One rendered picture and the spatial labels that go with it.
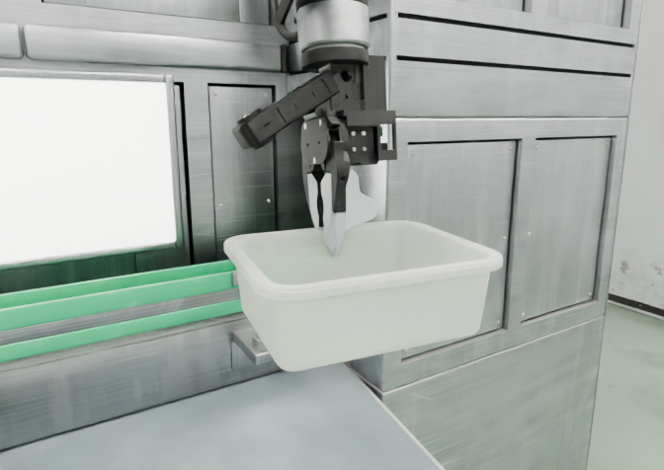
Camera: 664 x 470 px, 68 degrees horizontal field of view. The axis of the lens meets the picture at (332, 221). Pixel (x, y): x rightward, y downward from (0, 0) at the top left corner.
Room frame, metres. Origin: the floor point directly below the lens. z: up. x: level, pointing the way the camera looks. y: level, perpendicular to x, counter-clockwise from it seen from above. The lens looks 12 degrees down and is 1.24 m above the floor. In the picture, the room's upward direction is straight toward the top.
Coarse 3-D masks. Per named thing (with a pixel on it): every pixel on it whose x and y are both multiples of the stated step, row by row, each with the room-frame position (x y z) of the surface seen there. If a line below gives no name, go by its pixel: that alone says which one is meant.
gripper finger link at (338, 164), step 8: (336, 144) 0.49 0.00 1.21; (336, 152) 0.49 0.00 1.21; (344, 152) 0.49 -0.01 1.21; (328, 160) 0.50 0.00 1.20; (336, 160) 0.48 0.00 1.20; (344, 160) 0.49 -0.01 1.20; (328, 168) 0.50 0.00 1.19; (336, 168) 0.48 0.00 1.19; (344, 168) 0.49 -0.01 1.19; (336, 176) 0.48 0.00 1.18; (344, 176) 0.49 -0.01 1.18; (336, 184) 0.48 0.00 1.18; (344, 184) 0.49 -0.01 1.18; (336, 192) 0.48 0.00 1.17; (344, 192) 0.50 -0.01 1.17; (336, 200) 0.49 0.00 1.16; (344, 200) 0.50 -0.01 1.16; (336, 208) 0.49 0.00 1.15; (344, 208) 0.50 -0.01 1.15
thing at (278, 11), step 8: (272, 0) 1.08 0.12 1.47; (288, 0) 1.02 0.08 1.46; (272, 8) 1.07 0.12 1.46; (280, 8) 1.05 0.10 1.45; (288, 8) 1.03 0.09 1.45; (272, 16) 1.07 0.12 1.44; (280, 16) 1.05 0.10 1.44; (280, 24) 1.05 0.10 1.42; (280, 32) 1.04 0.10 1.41; (288, 32) 1.02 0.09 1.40; (296, 32) 0.98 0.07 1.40; (296, 40) 1.00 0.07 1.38
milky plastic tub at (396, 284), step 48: (240, 240) 0.48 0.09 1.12; (288, 240) 0.50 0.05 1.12; (384, 240) 0.54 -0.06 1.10; (432, 240) 0.51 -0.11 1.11; (240, 288) 0.45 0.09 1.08; (288, 288) 0.33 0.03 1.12; (336, 288) 0.34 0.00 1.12; (384, 288) 0.37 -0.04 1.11; (432, 288) 0.39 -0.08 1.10; (480, 288) 0.41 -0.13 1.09; (288, 336) 0.34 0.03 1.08; (336, 336) 0.36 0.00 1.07; (384, 336) 0.38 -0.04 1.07; (432, 336) 0.40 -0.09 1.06
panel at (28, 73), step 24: (0, 72) 0.83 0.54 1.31; (24, 72) 0.85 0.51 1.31; (48, 72) 0.87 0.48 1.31; (72, 72) 0.89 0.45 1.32; (96, 72) 0.91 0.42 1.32; (120, 72) 0.93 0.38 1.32; (168, 96) 0.97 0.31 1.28; (168, 120) 0.97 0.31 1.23; (0, 264) 0.82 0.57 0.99; (24, 264) 0.83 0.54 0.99; (48, 264) 0.85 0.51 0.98
